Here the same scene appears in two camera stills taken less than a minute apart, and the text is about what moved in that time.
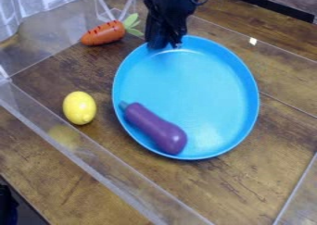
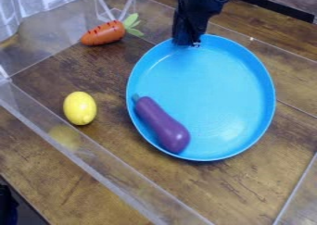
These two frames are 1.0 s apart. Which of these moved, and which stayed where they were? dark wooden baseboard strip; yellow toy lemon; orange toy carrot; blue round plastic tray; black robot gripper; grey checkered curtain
Moved: black robot gripper; blue round plastic tray
Stayed: orange toy carrot; grey checkered curtain; yellow toy lemon; dark wooden baseboard strip
